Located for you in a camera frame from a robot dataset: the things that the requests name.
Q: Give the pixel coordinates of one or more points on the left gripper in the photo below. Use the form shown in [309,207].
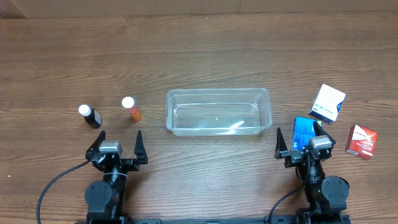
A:
[121,159]

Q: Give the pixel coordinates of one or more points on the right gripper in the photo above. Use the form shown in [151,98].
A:
[300,156]

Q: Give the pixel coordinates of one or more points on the black bottle white cap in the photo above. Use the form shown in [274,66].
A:
[91,116]

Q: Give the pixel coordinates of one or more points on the white blue box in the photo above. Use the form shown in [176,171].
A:
[327,104]

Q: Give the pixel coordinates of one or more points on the orange bottle white cap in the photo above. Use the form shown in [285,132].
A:
[129,103]

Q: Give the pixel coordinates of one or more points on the red white box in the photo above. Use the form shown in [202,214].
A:
[361,142]

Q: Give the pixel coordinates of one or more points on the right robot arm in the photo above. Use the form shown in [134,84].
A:
[326,196]

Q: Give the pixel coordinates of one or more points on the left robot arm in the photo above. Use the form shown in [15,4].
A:
[105,198]

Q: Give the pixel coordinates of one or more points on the clear plastic container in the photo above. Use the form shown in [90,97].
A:
[218,111]

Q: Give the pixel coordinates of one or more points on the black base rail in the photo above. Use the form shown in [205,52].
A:
[214,221]

